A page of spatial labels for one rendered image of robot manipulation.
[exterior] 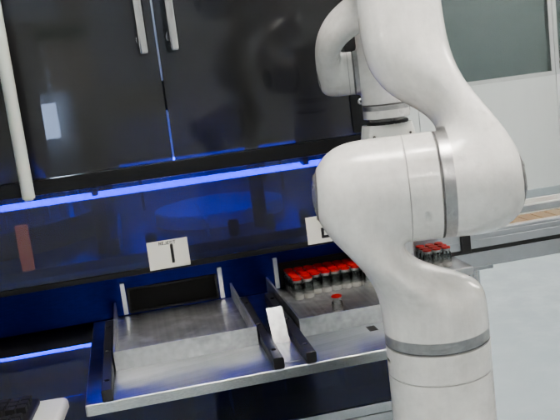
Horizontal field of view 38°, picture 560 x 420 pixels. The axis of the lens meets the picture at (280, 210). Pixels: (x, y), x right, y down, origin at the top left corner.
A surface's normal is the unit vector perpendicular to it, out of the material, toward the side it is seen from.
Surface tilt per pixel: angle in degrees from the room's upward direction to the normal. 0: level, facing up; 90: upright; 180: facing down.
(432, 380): 90
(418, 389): 90
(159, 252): 90
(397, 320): 92
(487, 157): 66
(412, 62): 80
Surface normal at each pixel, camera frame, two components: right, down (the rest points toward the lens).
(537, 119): 0.19, 0.15
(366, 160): -0.18, -0.59
